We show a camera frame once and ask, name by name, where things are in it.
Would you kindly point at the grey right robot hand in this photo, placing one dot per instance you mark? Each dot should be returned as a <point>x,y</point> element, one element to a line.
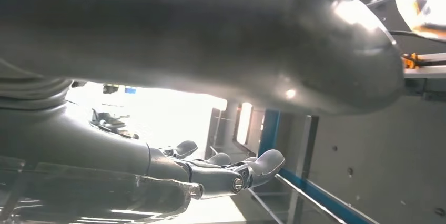
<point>174,31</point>

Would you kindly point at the blue metal shelf rack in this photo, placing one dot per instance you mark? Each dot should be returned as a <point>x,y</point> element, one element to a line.
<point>268,132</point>

